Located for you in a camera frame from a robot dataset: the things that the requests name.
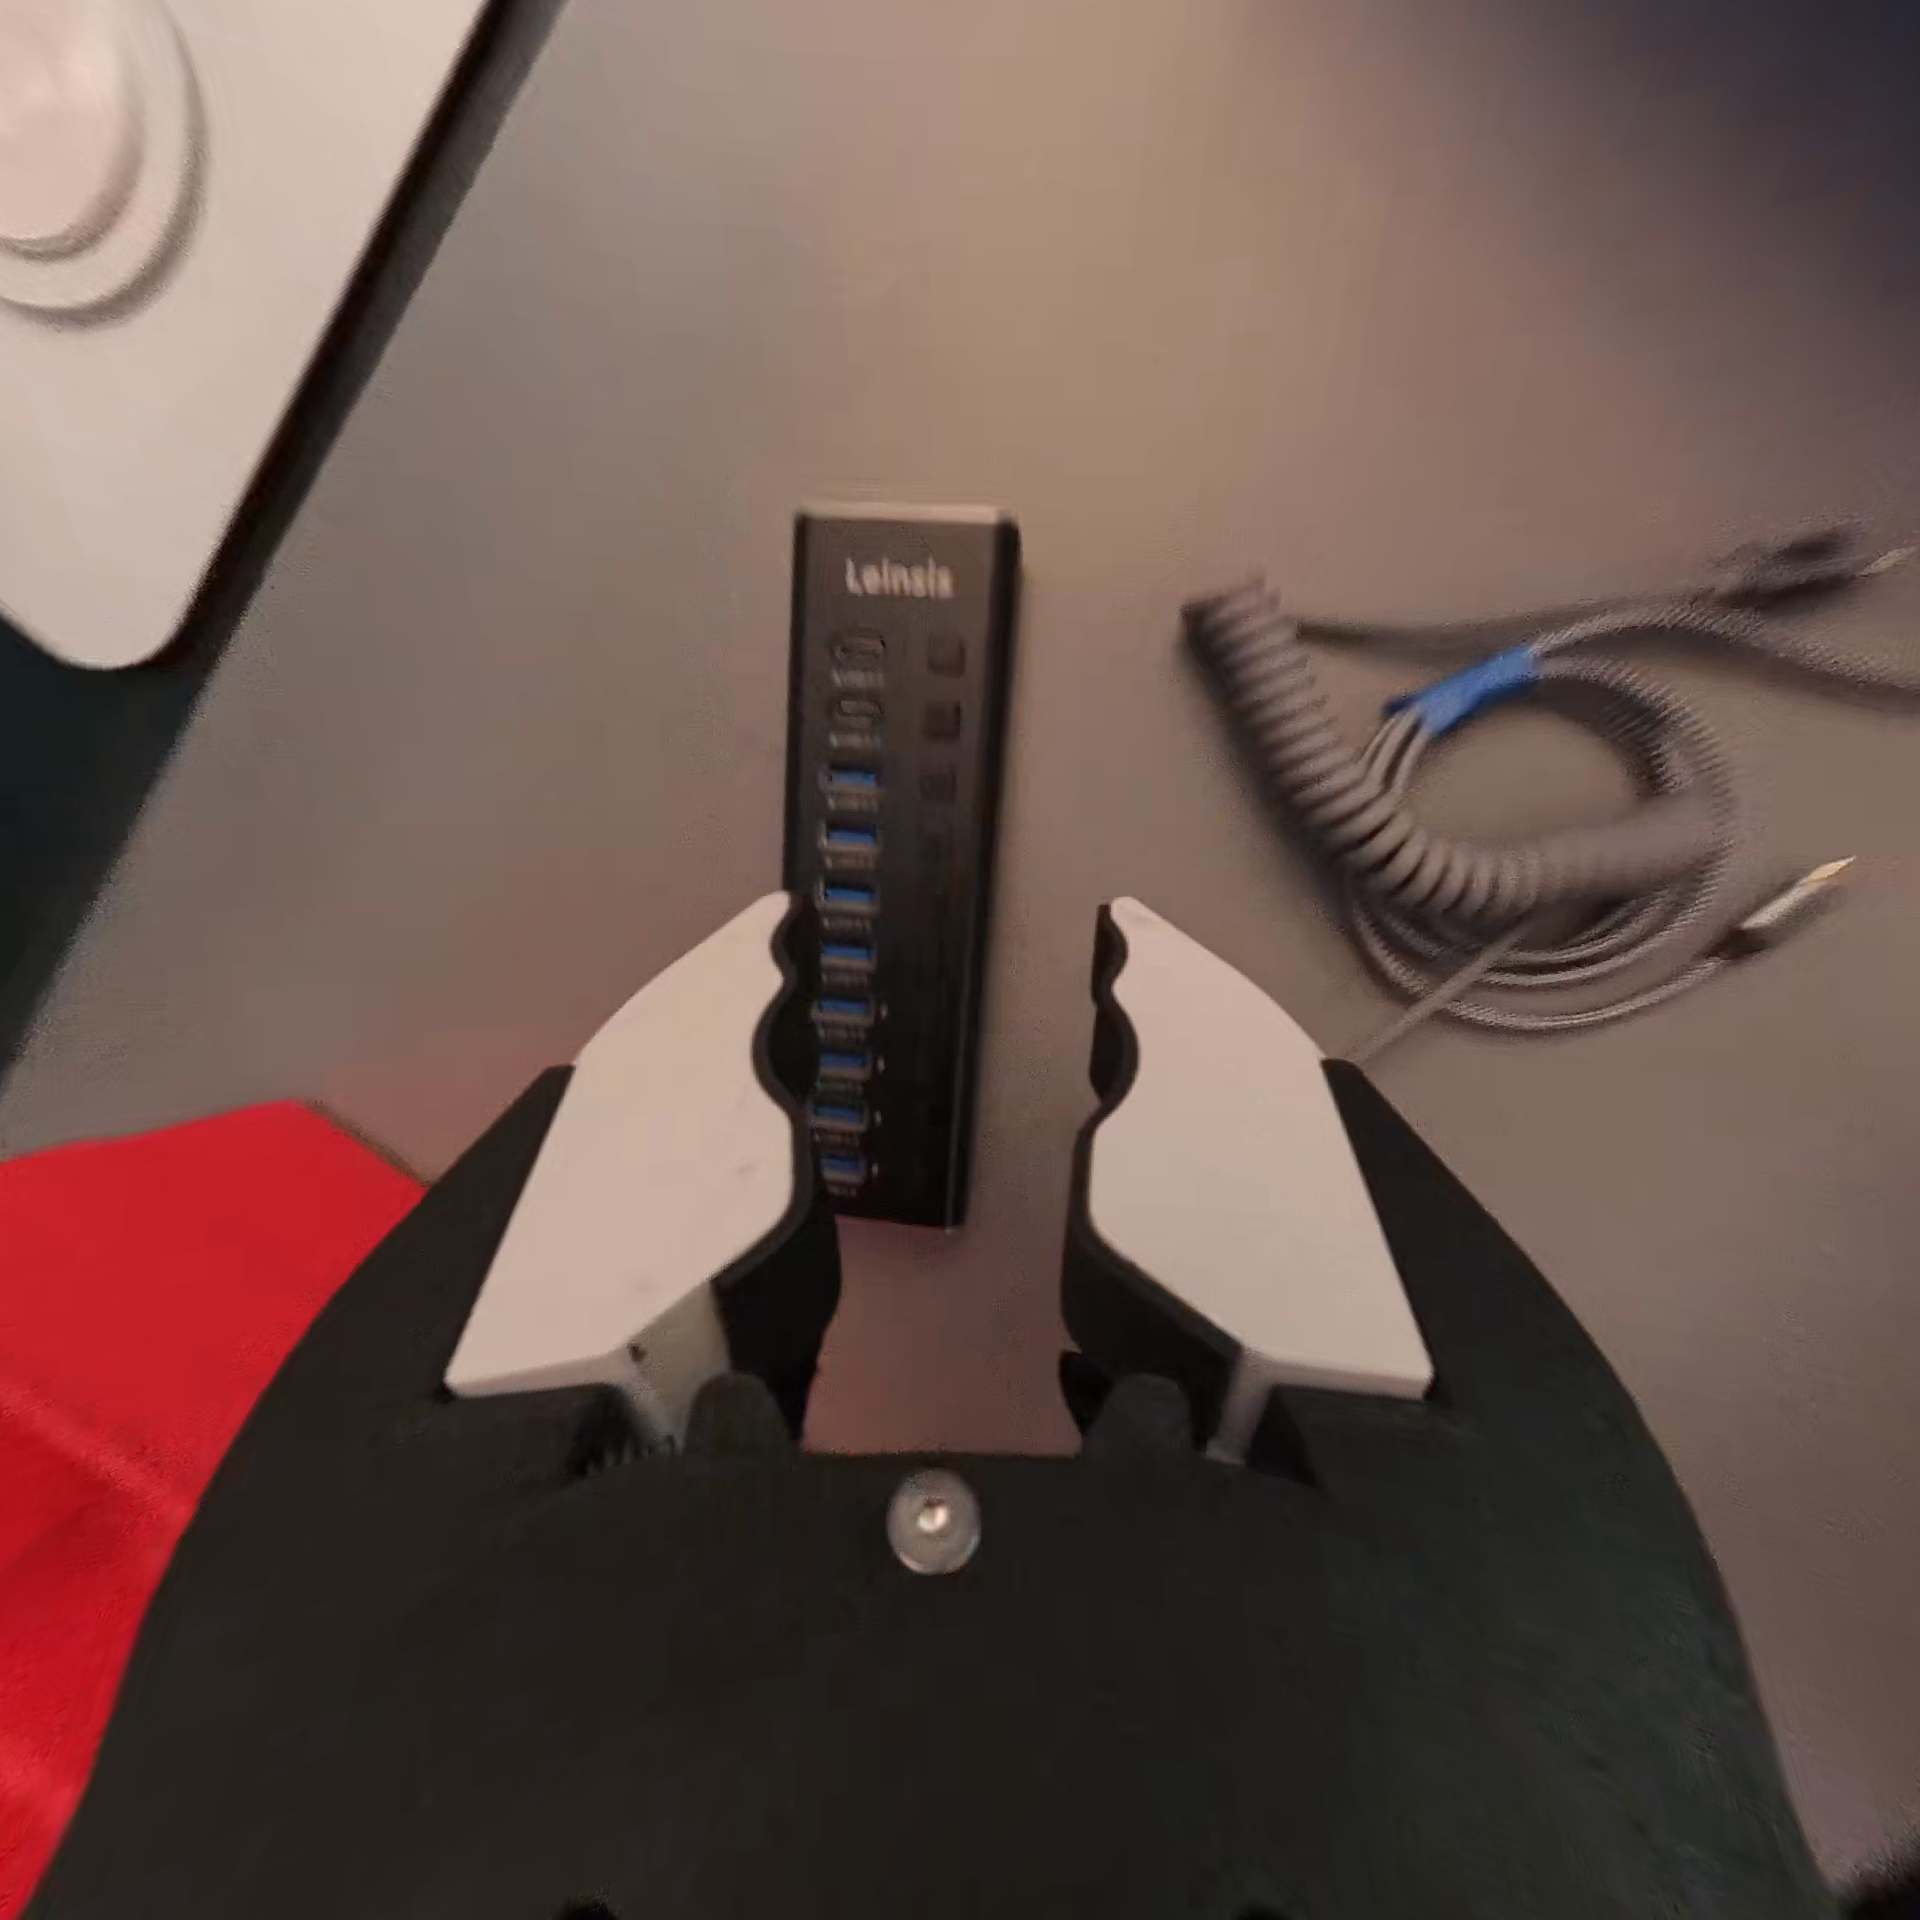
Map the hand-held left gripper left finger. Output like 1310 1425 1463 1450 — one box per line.
446 892 845 1455

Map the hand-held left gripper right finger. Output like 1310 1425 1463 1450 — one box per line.
1055 897 1437 1468

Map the grey usb cable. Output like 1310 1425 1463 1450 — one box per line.
1180 583 1682 946

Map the black usb hub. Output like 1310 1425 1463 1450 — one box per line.
779 507 1021 1233

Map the braided usb cable blue tape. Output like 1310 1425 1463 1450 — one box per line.
1295 528 1920 1071

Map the red plastic bin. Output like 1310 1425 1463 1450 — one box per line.
0 1099 437 1920

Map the white stand base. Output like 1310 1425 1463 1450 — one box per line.
0 0 495 673

